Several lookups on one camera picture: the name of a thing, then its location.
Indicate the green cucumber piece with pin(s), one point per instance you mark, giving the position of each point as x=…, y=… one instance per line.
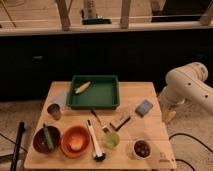
x=48, y=138

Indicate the wooden block with black edge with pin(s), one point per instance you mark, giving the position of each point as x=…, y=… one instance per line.
x=119, y=122

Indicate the green plastic cup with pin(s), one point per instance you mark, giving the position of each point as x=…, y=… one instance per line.
x=112, y=139

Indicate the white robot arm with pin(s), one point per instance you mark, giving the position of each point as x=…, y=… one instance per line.
x=185, y=83

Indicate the green plastic tray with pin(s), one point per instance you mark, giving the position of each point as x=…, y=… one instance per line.
x=103, y=92

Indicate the black pole at left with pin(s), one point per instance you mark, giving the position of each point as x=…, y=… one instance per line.
x=15, y=156

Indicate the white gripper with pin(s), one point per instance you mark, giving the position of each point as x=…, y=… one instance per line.
x=168, y=112

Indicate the yellow fruit in bowl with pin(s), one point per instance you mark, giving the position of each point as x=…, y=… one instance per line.
x=76, y=144

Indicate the white cup with dark contents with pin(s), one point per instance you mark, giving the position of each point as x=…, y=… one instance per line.
x=141, y=149

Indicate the orange bowl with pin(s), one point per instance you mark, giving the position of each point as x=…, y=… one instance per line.
x=75, y=132

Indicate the dark brown bowl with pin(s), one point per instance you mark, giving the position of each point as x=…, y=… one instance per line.
x=39, y=141

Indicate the wooden shelf rail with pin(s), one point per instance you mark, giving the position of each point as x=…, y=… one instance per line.
x=56, y=29

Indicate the white handled dish brush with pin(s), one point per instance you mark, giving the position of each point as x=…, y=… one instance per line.
x=99, y=154

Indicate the small metal cup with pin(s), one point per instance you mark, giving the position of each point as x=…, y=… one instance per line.
x=54, y=111

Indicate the yellow corn cob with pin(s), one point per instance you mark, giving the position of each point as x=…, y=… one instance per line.
x=82, y=88

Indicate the green object on shelf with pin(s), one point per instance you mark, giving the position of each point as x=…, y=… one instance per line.
x=96, y=21

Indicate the blue sponge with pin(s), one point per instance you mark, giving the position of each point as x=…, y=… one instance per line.
x=143, y=108

